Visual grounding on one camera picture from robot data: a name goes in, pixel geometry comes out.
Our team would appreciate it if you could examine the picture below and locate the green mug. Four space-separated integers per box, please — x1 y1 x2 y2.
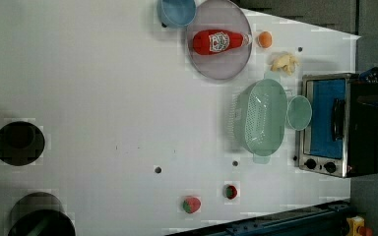
286 95 312 131

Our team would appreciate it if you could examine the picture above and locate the black silver toaster oven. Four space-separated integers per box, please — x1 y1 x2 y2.
298 73 378 178

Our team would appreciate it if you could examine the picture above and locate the pink toy strawberry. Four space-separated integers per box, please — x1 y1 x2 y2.
182 196 202 214

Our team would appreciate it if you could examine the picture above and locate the green plastic strainer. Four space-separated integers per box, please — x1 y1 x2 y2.
233 79 287 164

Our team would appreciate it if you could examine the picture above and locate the grey round plate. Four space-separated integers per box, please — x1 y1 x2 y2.
186 0 252 80

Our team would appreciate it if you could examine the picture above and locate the yellow red stop button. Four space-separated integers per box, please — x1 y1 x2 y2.
346 216 373 236

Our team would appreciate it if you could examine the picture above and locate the black robot base lower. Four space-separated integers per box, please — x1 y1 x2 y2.
7 192 76 236

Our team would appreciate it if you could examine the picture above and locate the blue mug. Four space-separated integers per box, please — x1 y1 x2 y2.
157 0 197 29

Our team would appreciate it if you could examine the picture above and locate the dark red toy strawberry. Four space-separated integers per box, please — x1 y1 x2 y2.
224 185 238 200

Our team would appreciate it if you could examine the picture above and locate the red ketchup bottle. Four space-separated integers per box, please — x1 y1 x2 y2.
192 29 251 55

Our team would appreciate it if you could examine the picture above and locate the orange toy fruit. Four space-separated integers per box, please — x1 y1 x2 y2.
258 31 273 48

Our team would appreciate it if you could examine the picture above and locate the peeled toy banana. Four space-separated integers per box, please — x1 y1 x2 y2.
271 53 299 76

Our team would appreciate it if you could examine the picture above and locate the blue metal frame rail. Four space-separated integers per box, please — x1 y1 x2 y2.
168 201 356 236

